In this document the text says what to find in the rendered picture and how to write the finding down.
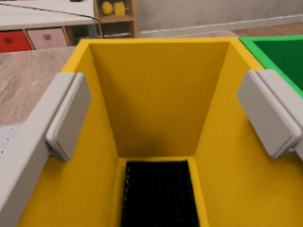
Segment yellow recycle bin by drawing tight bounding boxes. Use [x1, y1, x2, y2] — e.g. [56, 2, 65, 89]
[17, 37, 303, 227]

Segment green bin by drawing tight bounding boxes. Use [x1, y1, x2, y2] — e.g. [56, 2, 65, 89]
[238, 36, 303, 99]

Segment grey flat base plate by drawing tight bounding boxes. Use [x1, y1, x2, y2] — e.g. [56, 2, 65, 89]
[0, 122, 24, 158]

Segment black well plate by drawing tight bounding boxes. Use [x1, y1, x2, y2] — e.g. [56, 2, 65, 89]
[121, 162, 199, 227]

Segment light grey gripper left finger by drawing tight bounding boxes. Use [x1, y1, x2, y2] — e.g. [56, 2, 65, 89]
[0, 72, 92, 227]

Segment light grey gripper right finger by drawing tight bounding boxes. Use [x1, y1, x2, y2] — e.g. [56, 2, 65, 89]
[237, 69, 303, 160]

